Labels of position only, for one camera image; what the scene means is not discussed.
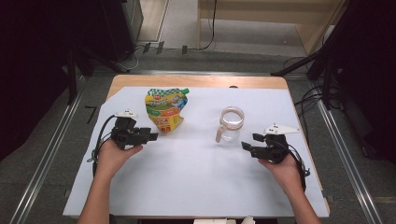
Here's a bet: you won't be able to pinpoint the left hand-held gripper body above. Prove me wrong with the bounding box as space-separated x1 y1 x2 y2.
110 109 144 150

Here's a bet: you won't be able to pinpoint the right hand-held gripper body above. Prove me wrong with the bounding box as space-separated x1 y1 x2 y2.
250 123 302 165

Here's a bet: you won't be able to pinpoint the clear jar with pink lid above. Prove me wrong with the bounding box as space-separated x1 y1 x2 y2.
215 105 246 145

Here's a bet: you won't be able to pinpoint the yellow green refill pouch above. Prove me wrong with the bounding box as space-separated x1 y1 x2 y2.
144 87 191 135

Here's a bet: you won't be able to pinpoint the person's left hand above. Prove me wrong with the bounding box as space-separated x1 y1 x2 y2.
96 139 144 180

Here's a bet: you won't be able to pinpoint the person's right hand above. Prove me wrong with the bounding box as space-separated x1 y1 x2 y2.
257 154 304 196

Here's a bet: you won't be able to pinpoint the white table cloth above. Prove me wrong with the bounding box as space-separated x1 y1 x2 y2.
63 86 331 218

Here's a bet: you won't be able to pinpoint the wooden table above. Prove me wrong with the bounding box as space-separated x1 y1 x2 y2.
63 74 332 220

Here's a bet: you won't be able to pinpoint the black metal stand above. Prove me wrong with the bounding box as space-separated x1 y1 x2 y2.
65 46 129 105

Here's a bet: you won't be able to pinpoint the black cabinet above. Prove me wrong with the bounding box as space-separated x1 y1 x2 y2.
101 0 145 62

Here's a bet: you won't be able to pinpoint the black tripod stand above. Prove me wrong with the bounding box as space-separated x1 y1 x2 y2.
270 0 359 110

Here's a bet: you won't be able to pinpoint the dark curtain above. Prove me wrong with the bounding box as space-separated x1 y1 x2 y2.
0 0 74 161
335 0 396 164

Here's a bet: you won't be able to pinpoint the light wooden shelf unit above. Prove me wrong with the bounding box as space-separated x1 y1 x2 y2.
196 0 348 57

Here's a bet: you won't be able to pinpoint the right hand-held gripper cable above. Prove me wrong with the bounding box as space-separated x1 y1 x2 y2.
270 139 312 192

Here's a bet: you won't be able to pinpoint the black floor cables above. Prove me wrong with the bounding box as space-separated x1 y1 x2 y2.
282 55 327 135

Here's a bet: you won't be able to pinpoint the white floor cable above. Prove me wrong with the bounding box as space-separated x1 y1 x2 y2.
123 46 142 71

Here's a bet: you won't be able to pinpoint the metal floor rail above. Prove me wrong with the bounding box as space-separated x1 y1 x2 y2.
8 92 84 224
310 81 385 224
92 69 312 77

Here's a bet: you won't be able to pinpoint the thin black hanging cable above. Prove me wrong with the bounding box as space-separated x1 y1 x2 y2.
199 0 219 51

